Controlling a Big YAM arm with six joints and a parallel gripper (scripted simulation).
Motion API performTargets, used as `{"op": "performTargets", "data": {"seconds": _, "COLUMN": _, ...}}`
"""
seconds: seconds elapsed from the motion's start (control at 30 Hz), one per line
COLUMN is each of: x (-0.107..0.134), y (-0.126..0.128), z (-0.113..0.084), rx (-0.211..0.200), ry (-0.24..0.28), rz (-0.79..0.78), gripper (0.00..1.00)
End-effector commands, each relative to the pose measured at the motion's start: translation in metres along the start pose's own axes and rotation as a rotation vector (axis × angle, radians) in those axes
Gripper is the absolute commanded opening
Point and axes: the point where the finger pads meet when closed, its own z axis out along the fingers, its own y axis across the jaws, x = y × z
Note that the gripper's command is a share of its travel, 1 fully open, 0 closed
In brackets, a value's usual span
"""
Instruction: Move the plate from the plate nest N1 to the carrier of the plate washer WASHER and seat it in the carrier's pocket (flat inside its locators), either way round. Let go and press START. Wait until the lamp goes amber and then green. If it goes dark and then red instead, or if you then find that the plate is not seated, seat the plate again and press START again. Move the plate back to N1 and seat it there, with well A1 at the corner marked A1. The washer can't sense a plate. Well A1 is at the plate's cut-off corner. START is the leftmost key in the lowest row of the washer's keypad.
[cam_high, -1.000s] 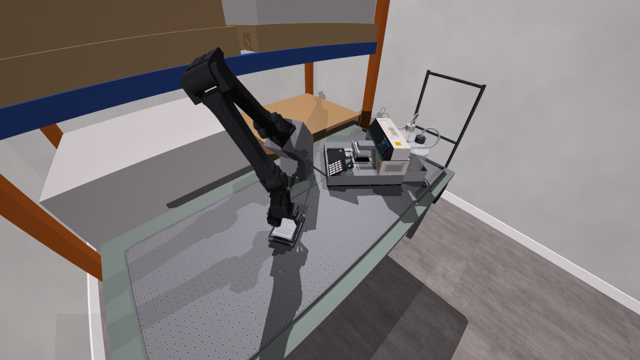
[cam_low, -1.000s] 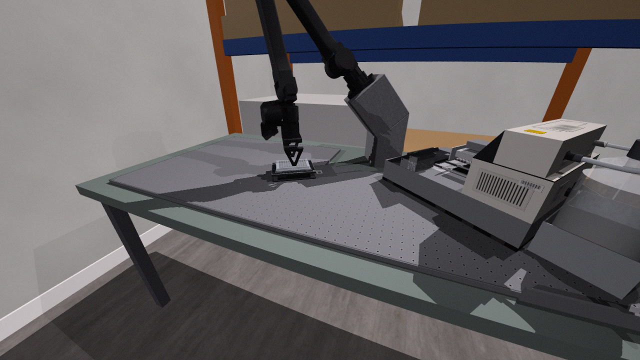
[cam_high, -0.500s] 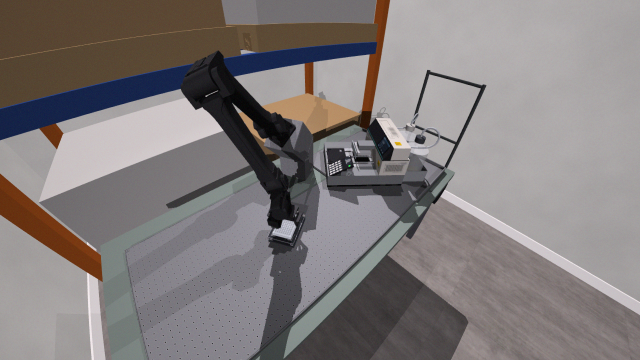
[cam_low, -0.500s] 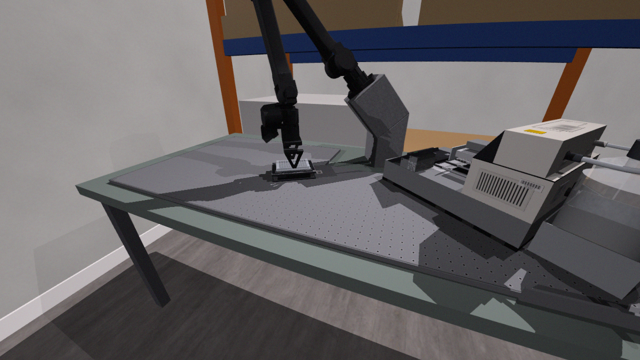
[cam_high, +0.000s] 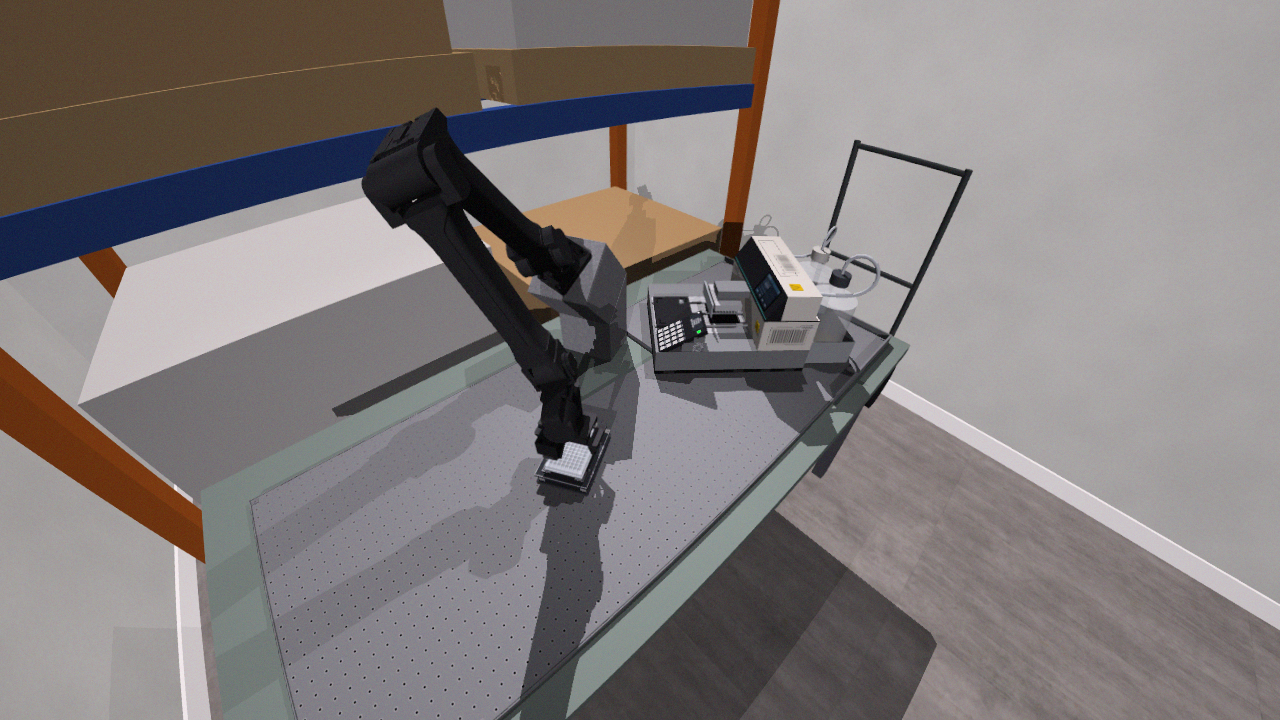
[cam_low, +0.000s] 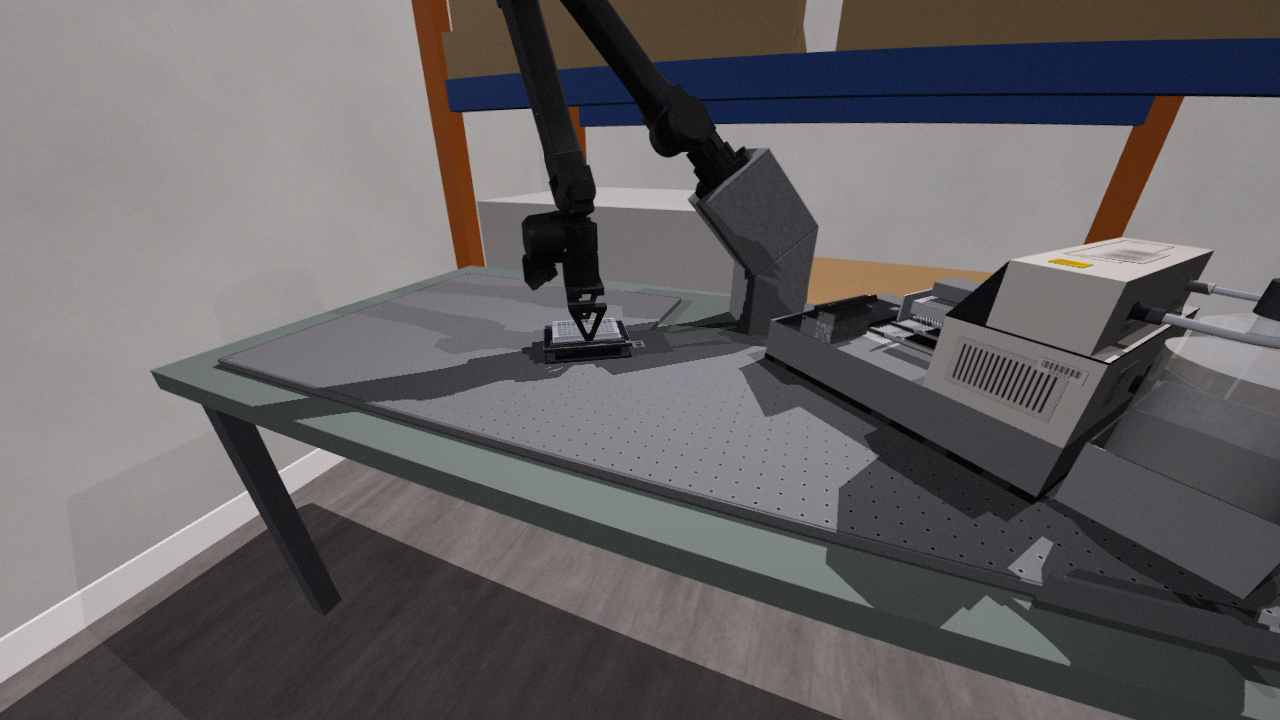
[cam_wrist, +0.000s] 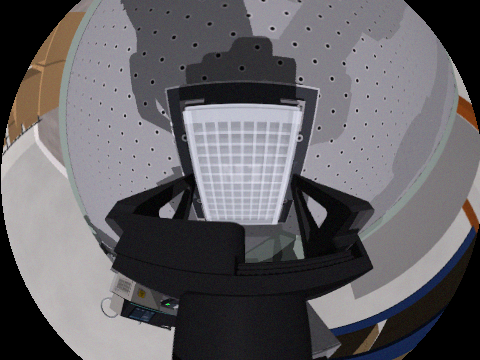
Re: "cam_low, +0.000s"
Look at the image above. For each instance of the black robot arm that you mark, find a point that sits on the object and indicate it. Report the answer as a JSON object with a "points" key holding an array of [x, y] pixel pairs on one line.
{"points": [[685, 123]]}

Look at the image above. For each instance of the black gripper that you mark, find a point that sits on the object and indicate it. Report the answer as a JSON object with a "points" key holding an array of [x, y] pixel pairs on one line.
{"points": [[593, 286]]}

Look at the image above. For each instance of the clear bottle with grey cap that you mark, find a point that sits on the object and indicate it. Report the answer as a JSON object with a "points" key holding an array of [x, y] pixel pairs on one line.
{"points": [[1241, 322]]}

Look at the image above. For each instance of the white multiwell plate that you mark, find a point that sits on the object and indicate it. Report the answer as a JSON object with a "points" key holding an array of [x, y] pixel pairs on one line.
{"points": [[567, 332]]}

